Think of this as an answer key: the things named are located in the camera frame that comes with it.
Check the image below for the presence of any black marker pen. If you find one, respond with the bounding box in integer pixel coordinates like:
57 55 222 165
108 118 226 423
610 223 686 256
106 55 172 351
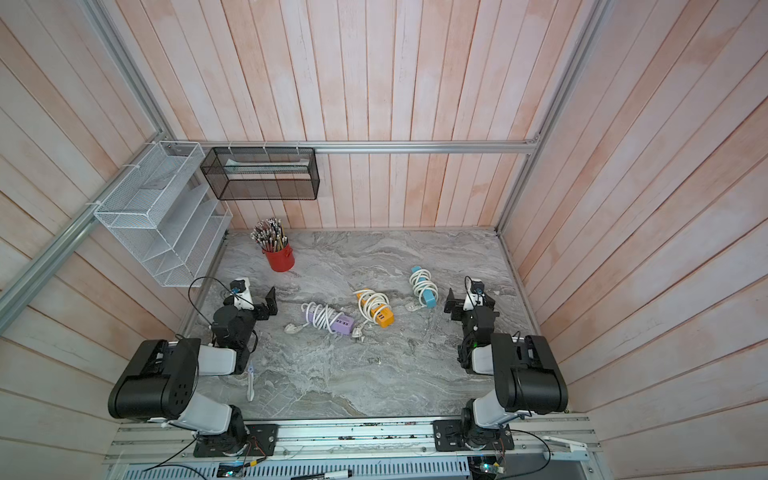
291 469 353 480

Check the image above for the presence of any white cord of purple strip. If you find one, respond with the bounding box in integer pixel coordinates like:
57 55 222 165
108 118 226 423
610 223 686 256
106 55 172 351
283 301 344 336

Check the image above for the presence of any red pencil cup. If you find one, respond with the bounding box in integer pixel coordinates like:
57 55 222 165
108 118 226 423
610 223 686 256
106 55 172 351
262 244 295 273

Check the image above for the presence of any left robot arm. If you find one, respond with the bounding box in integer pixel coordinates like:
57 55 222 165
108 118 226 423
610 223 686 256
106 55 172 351
107 280 278 461

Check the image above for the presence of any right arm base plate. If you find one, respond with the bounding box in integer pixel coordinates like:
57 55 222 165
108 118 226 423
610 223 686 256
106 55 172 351
432 419 515 452

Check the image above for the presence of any black mesh basket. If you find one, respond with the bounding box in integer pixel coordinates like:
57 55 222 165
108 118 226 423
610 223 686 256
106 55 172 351
201 146 320 201

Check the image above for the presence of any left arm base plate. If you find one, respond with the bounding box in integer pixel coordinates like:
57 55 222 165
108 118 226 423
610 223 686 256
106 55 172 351
193 423 279 458

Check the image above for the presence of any white wire mesh shelf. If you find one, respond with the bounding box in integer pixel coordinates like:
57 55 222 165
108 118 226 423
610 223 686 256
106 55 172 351
95 142 232 288

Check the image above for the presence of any bundle of pencils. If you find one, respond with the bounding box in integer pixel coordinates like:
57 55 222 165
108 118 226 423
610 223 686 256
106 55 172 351
250 217 289 252

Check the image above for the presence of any horizontal aluminium wall rail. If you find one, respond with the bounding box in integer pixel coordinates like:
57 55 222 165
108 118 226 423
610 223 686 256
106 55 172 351
191 140 538 154

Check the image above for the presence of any white cord of orange strip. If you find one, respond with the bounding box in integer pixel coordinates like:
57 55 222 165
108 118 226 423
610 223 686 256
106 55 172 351
350 289 392 341

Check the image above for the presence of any teal power strip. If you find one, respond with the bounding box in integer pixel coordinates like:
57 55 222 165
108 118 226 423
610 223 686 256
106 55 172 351
409 266 439 308

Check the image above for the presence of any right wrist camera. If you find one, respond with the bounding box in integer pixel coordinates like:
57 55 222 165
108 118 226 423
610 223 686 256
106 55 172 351
463 276 485 311

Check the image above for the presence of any purple power strip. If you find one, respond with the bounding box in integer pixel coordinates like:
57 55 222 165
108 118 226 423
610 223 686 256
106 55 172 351
301 302 355 336

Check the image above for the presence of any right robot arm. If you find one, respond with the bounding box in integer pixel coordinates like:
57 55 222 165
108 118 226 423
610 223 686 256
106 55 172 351
433 288 568 452

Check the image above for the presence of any orange power strip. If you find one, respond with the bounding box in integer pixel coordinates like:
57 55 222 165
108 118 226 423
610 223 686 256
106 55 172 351
354 289 394 328

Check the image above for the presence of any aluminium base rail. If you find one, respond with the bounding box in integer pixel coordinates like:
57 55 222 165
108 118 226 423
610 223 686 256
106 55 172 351
103 414 612 479

